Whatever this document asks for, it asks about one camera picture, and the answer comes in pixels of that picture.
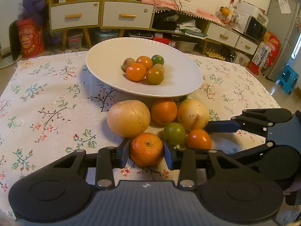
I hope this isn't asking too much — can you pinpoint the floral white tablecloth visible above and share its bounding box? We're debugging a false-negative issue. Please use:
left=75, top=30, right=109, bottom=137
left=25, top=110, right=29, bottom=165
left=1, top=52, right=285, bottom=225

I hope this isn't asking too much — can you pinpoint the left white drawer cabinet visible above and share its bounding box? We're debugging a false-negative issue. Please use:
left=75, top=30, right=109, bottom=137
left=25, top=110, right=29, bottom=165
left=49, top=0, right=102, bottom=51

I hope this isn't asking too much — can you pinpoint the red-orange tomato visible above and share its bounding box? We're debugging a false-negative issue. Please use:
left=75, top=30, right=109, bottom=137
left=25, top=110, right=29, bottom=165
left=187, top=129, right=212, bottom=150

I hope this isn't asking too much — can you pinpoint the olive green tomato plate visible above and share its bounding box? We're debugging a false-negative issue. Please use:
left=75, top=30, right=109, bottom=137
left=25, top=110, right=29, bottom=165
left=146, top=67, right=164, bottom=85

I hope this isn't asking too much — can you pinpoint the orange on fruit stand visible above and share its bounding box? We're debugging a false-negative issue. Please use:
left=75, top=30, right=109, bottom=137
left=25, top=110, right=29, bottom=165
left=219, top=7, right=230, bottom=17

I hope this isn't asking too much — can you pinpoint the red orange printed bag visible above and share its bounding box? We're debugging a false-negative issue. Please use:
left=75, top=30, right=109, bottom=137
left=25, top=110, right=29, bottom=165
left=16, top=18, right=45, bottom=58

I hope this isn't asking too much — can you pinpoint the orange tomato back plate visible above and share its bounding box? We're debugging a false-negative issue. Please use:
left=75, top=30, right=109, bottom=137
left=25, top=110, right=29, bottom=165
left=136, top=56, right=153, bottom=70

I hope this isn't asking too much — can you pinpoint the green tomato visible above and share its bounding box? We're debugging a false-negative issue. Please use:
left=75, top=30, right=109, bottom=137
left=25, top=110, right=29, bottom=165
left=163, top=122, right=186, bottom=146

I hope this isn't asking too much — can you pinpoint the small green tomato plate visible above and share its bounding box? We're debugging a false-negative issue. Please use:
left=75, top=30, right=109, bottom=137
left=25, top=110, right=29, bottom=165
left=151, top=55, right=164, bottom=65

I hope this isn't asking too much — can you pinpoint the orange mandarin with stem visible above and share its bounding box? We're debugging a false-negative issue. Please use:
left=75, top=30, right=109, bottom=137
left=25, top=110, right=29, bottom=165
left=130, top=133, right=164, bottom=167

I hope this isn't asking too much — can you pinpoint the purple plush toy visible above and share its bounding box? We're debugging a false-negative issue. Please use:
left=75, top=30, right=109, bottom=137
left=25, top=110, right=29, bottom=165
left=18, top=0, right=49, bottom=25

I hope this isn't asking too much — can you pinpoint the white fluted plate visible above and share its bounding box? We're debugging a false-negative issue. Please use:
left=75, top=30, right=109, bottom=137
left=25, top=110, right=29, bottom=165
left=86, top=37, right=203, bottom=98

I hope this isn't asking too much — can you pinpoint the brown kiwi fruit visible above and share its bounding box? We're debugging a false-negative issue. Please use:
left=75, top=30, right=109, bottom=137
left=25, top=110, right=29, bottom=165
left=121, top=58, right=136, bottom=73

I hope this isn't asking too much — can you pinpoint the blue plastic stool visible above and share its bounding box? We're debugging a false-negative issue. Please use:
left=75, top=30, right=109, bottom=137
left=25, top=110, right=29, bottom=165
left=276, top=64, right=299, bottom=95

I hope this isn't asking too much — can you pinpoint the large pale round melon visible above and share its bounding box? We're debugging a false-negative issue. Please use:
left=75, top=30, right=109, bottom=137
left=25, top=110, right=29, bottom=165
left=107, top=100, right=151, bottom=138

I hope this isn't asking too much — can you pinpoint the small tan fruit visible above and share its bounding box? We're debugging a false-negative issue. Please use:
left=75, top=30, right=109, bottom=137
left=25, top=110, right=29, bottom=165
left=153, top=63, right=165, bottom=73

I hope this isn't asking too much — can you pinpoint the orange tomato plate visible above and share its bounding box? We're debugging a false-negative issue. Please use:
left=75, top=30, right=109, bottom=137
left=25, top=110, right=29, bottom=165
left=136, top=56, right=153, bottom=70
left=126, top=63, right=147, bottom=82

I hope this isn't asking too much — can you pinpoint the grey refrigerator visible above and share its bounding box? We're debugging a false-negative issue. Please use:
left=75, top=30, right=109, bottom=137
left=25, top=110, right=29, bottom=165
left=263, top=0, right=300, bottom=82

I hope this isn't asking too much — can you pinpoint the red box under shelf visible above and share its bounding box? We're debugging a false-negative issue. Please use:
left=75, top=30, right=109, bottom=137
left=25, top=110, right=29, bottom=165
left=152, top=37, right=176, bottom=47

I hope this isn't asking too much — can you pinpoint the pink cloth on shelf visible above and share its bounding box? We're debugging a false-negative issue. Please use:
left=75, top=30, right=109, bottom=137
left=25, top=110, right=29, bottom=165
left=139, top=0, right=222, bottom=25

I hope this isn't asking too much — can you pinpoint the right white drawer cabinet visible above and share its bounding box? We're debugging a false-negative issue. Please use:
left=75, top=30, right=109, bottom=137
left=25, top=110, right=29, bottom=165
left=100, top=0, right=155, bottom=37

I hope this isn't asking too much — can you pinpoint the low tv shelf unit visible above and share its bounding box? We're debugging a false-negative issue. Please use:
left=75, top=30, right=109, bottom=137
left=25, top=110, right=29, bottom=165
left=150, top=9, right=259, bottom=57

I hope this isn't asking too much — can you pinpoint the pale streaked melon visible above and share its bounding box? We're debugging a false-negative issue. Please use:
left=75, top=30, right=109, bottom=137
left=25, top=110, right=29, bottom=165
left=176, top=99, right=209, bottom=132

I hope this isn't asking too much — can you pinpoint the white drawer cabinet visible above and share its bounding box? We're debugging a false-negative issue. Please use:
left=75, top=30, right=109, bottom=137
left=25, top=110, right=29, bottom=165
left=49, top=0, right=102, bottom=51
left=100, top=0, right=155, bottom=37

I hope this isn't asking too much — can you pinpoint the orange tomato front plate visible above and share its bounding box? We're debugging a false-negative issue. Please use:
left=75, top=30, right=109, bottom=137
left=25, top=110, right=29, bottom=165
left=126, top=63, right=147, bottom=82

